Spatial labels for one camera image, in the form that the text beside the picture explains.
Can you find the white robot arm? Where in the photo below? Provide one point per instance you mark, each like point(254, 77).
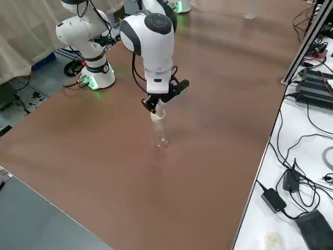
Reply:
point(153, 49)
point(182, 5)

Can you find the black power supply box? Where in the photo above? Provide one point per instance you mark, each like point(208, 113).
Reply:
point(314, 88)

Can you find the black power adapter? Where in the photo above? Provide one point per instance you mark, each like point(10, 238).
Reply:
point(290, 182)

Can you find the black adapter with blue light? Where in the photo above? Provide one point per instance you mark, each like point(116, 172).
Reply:
point(273, 200)

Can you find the black pouch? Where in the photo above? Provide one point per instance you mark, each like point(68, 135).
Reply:
point(316, 231)

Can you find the white side desk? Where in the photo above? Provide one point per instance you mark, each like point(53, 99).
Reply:
point(299, 125)

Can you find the clear drink bottle blue cap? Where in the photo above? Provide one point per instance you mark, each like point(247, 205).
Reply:
point(250, 14)

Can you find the beige curtain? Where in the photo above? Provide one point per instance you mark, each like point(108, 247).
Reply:
point(26, 31)

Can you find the black floor device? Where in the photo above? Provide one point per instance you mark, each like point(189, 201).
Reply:
point(6, 97)

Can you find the aluminium post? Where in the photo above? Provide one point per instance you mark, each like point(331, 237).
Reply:
point(301, 47)

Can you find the blue crate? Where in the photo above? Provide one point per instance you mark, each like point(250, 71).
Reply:
point(43, 61)

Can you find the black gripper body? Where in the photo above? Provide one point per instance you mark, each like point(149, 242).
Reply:
point(170, 88)

